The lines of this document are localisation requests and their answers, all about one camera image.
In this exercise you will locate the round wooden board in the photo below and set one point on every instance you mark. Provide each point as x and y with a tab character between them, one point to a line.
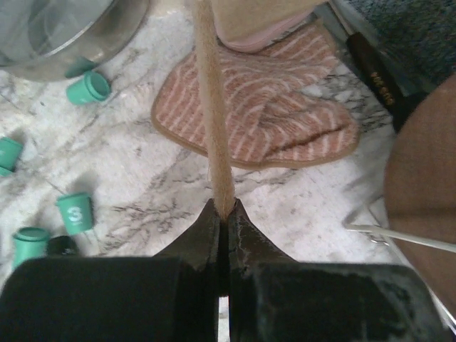
419	183

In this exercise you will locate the cardboard sheet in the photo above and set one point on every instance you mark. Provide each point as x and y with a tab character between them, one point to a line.
213	108

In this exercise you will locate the dark handled utensil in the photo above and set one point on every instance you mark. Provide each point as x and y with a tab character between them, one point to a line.
381	82

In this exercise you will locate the pink striped oven mitt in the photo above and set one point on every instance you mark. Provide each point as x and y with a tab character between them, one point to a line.
270	121

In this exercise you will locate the steel pot with lid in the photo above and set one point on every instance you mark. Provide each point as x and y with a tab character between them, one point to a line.
41	39

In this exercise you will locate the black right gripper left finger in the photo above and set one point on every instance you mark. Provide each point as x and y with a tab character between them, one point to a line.
171	296

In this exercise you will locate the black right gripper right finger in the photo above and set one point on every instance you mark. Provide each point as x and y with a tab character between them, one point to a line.
276	298

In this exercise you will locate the green coffee capsule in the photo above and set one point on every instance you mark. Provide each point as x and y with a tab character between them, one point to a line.
29	243
92	87
80	66
77	212
10	152

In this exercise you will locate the black coffee capsule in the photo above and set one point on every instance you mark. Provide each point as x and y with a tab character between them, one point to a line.
62	246

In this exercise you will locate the metal wire stand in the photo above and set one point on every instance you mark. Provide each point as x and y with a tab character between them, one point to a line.
351	217

